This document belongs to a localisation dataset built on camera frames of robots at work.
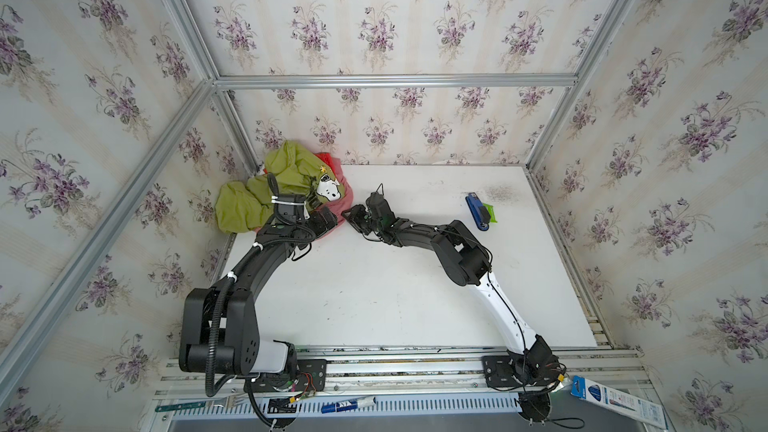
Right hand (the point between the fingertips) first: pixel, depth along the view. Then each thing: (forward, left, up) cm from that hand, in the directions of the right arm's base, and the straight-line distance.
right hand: (339, 217), depth 101 cm
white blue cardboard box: (-55, -74, -3) cm, 92 cm away
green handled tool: (-52, +33, -3) cm, 62 cm away
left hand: (-8, +2, +10) cm, 13 cm away
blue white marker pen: (-52, -9, -2) cm, 53 cm away
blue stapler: (+1, -49, 0) cm, 49 cm away
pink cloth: (+8, -2, -1) cm, 8 cm away
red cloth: (+27, +5, 0) cm, 28 cm away
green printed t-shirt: (+12, +13, +11) cm, 21 cm away
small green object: (+4, -55, -3) cm, 55 cm away
